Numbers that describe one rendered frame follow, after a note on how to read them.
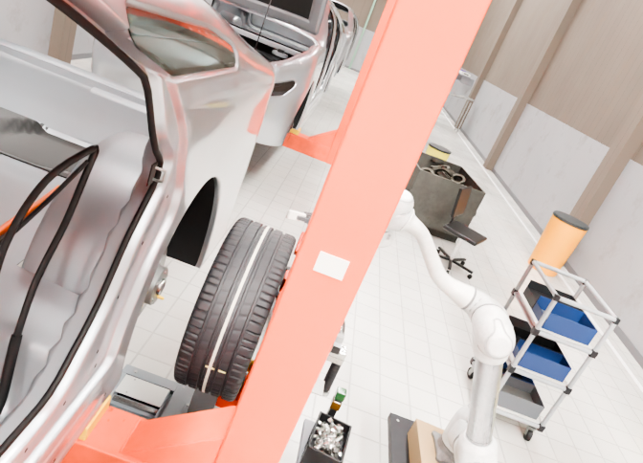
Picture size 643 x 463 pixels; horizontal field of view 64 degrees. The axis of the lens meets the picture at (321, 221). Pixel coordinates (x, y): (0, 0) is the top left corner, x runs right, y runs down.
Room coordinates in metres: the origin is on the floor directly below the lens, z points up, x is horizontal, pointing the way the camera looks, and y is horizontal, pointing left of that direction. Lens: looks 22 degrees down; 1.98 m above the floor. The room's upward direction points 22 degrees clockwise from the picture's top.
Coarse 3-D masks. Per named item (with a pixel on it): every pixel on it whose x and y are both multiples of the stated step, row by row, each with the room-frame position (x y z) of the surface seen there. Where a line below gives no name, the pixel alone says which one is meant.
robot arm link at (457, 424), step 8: (464, 408) 1.91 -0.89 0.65; (456, 416) 1.90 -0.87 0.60; (464, 416) 1.87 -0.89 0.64; (448, 424) 1.92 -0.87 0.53; (456, 424) 1.86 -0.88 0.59; (464, 424) 1.84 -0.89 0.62; (448, 432) 1.88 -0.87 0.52; (456, 432) 1.82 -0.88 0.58; (448, 440) 1.86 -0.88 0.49; (448, 448) 1.85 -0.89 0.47
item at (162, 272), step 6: (162, 258) 1.71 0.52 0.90; (162, 264) 1.74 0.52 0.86; (162, 270) 1.60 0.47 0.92; (156, 276) 1.57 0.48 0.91; (162, 276) 1.61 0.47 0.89; (156, 282) 1.56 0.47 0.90; (150, 288) 1.54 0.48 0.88; (156, 288) 1.57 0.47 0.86; (150, 294) 1.54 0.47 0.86; (144, 300) 1.54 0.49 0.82; (150, 300) 1.54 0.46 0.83; (144, 306) 1.66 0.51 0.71
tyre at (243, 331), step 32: (256, 224) 1.74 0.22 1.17; (224, 256) 1.51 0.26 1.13; (256, 256) 1.55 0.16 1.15; (288, 256) 1.61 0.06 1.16; (224, 288) 1.43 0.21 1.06; (256, 288) 1.46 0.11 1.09; (192, 320) 1.36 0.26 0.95; (224, 320) 1.38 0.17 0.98; (256, 320) 1.40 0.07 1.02; (192, 352) 1.35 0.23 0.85; (224, 352) 1.36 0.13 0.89; (192, 384) 1.40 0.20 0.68; (224, 384) 1.38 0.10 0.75
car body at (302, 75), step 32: (224, 0) 5.02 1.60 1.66; (256, 32) 8.71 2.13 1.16; (288, 32) 8.78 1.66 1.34; (320, 32) 5.26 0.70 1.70; (96, 64) 4.07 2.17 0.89; (288, 64) 4.22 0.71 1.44; (320, 64) 4.92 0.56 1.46; (288, 96) 4.21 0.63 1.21; (320, 96) 6.75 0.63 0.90; (288, 128) 4.38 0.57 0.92
